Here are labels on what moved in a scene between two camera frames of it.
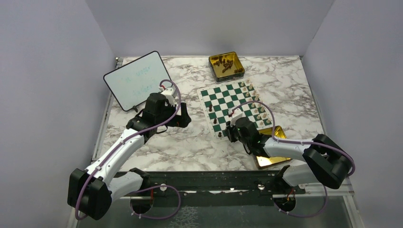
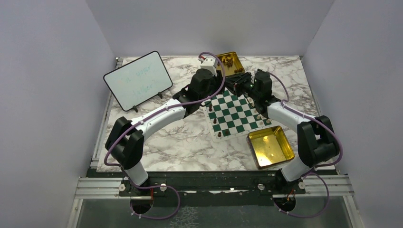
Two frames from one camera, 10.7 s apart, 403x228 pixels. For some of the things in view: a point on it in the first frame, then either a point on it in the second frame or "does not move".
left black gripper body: (168, 111) → (215, 80)
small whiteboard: (131, 83) does not move
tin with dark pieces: (225, 67) does not move
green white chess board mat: (217, 100) does not move
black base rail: (238, 188) does not move
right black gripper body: (234, 136) → (244, 85)
